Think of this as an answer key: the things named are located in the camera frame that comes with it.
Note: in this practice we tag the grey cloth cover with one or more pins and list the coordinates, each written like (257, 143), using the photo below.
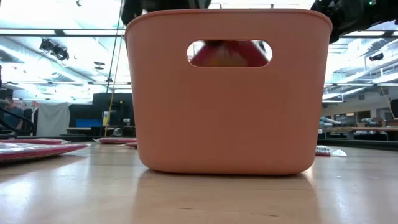
(53, 119)

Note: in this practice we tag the wooden workbench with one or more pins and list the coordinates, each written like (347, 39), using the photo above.
(367, 128)

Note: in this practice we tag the red Orville popcorn bag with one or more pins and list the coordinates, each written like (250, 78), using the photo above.
(31, 141)
(34, 151)
(230, 56)
(132, 145)
(116, 140)
(323, 152)

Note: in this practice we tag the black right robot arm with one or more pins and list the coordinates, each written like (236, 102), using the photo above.
(367, 14)

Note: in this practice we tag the yellow and white box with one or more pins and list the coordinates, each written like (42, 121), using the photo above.
(106, 119)

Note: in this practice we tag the orange plastic basket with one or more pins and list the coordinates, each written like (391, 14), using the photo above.
(230, 124)

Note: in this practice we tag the person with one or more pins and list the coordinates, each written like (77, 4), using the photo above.
(12, 115)

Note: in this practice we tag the hanging linear light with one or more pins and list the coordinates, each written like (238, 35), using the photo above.
(334, 99)

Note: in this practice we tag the large black monitor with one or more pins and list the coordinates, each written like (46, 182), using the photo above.
(119, 104)

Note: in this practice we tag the colourful poster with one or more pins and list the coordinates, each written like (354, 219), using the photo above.
(35, 105)

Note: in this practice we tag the round ceiling discs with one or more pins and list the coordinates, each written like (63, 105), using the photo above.
(99, 65)

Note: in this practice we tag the teal machine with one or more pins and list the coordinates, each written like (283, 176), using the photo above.
(326, 122)

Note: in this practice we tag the black ceiling-mounted device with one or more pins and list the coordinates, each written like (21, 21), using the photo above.
(56, 49)
(376, 57)

